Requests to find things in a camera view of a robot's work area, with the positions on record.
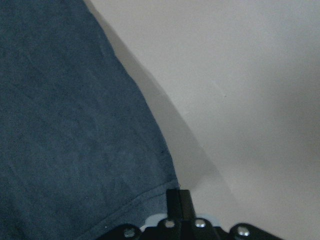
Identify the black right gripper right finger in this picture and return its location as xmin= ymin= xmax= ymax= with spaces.
xmin=179 ymin=190 xmax=280 ymax=240

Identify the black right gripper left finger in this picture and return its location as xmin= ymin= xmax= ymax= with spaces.
xmin=98 ymin=189 xmax=181 ymax=240

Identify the black printed t-shirt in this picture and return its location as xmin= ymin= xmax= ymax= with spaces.
xmin=0 ymin=0 xmax=178 ymax=240

